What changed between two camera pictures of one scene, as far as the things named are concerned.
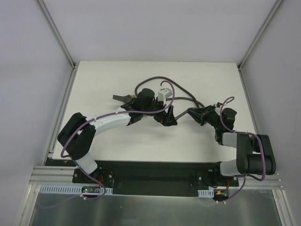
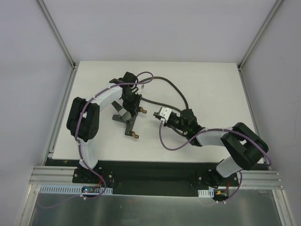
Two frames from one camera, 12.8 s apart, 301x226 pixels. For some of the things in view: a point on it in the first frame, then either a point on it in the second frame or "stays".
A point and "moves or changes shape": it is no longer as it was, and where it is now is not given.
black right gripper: (204, 115) -> (172, 118)
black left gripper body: (162, 113) -> (132, 118)
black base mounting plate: (151, 178) stays
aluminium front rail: (41, 174) stays
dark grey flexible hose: (196, 101) moves or changes shape
